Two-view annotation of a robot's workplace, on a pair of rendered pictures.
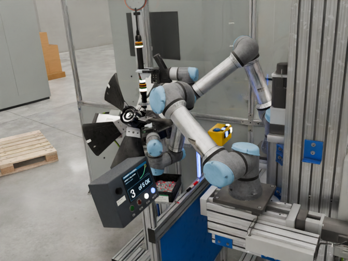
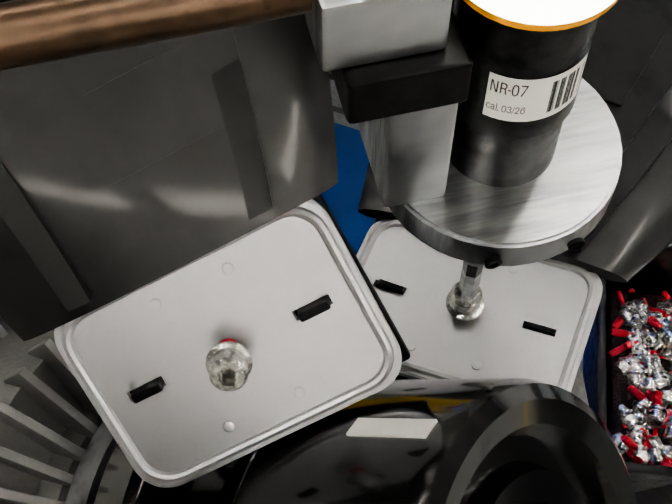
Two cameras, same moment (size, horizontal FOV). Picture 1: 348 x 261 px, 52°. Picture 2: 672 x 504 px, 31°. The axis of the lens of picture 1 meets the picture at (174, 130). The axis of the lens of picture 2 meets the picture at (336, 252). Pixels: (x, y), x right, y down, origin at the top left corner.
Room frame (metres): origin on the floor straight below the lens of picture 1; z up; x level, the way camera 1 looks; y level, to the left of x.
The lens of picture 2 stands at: (2.14, 0.35, 1.58)
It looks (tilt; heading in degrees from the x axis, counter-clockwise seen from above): 60 degrees down; 260
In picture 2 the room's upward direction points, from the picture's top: straight up
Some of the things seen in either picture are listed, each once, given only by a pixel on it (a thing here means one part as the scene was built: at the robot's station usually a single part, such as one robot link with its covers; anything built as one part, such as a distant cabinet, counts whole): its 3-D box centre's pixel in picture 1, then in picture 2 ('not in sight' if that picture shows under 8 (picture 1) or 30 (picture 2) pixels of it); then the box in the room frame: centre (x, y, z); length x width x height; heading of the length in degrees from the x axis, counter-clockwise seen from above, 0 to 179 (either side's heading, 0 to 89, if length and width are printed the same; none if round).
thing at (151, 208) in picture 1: (151, 208); not in sight; (1.42, 0.13, 0.96); 0.03 x 0.03 x 0.20; 59
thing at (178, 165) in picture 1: (179, 185); not in sight; (2.59, -0.02, 0.42); 0.04 x 0.04 x 0.83; 59
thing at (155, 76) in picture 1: (161, 74); not in sight; (2.02, 0.05, 1.46); 0.12 x 0.08 x 0.09; 69
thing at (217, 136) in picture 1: (219, 135); not in sight; (2.13, -0.29, 1.02); 0.16 x 0.10 x 0.11; 149
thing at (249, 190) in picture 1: (245, 182); not in sight; (1.39, -0.30, 1.09); 0.15 x 0.15 x 0.10
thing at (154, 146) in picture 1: (154, 146); not in sight; (1.66, 0.10, 1.17); 0.11 x 0.08 x 0.09; 6
